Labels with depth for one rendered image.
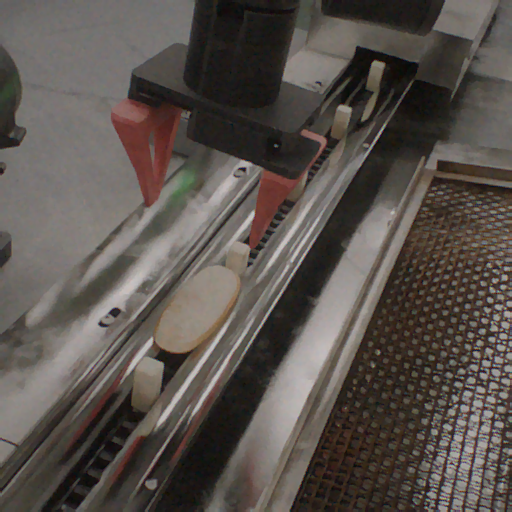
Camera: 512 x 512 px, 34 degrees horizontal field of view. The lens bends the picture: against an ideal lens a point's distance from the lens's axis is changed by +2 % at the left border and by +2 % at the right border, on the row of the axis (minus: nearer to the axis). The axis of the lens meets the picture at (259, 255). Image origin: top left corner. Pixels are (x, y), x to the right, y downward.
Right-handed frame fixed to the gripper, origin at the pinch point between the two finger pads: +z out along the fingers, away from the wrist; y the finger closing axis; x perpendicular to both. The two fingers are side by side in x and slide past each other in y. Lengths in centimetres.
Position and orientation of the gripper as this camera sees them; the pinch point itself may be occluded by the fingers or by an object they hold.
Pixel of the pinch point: (204, 213)
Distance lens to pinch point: 53.9
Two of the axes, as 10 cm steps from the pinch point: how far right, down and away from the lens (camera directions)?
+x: -3.5, 4.8, -8.1
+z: -2.1, 8.0, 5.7
